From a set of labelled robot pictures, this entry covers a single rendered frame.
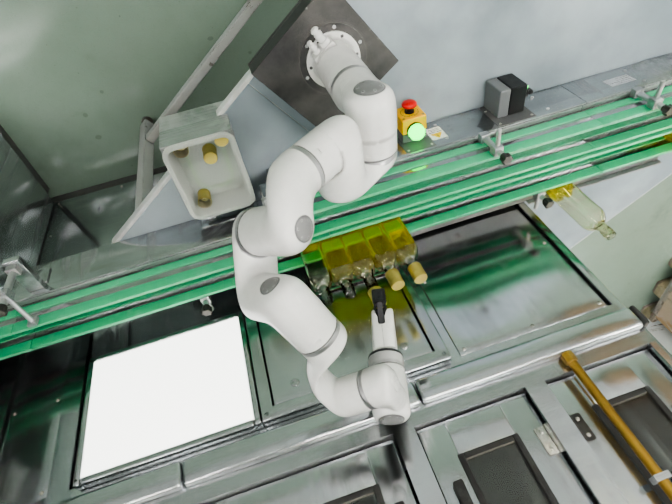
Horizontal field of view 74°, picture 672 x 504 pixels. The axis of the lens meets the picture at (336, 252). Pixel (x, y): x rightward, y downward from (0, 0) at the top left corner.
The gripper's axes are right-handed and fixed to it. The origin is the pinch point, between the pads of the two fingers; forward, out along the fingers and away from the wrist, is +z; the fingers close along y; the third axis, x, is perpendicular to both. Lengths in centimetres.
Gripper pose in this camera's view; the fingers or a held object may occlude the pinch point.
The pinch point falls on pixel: (379, 301)
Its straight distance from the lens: 106.9
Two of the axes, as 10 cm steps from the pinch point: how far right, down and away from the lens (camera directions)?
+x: -9.9, 1.1, 0.8
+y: -1.3, -6.8, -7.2
